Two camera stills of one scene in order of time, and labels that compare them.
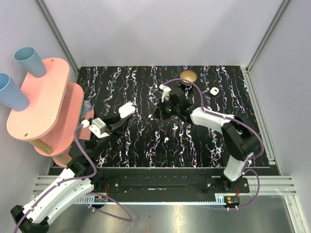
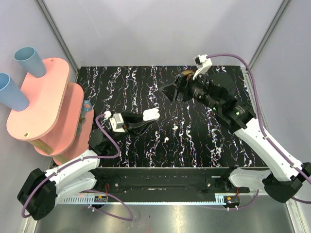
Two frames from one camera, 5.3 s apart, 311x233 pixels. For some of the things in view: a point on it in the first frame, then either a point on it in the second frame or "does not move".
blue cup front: (10, 94) does not move
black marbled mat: (147, 142) does not move
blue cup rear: (29, 58) does not move
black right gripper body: (167, 109) → (195, 88)
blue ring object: (85, 109) does not move
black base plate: (174, 180) does not move
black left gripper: (111, 127) → (129, 122)
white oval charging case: (126, 109) → (150, 114)
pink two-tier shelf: (55, 117) does not move
